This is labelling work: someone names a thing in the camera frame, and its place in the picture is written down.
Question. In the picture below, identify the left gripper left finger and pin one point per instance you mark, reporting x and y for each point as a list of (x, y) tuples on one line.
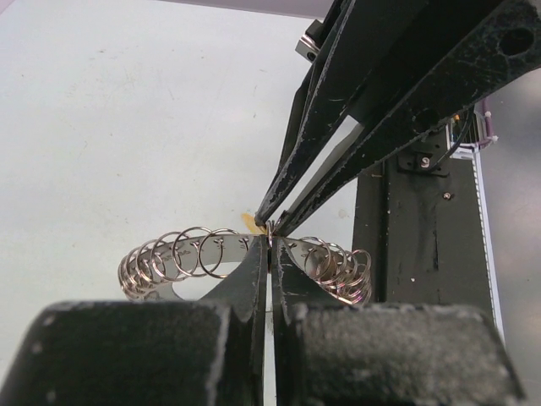
[(204, 352)]

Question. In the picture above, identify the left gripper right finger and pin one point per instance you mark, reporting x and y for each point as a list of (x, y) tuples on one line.
[(331, 353)]

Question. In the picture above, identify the grey slotted cable duct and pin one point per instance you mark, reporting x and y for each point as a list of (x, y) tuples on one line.
[(472, 153)]

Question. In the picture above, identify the metal keyring disc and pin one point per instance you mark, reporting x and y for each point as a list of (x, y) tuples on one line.
[(150, 270)]

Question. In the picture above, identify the yellow tag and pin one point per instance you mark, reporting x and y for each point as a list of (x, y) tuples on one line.
[(250, 224)]

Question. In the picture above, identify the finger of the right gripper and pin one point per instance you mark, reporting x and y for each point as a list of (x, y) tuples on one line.
[(362, 35), (453, 55)]

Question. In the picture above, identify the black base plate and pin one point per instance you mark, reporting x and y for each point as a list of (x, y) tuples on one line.
[(422, 227)]

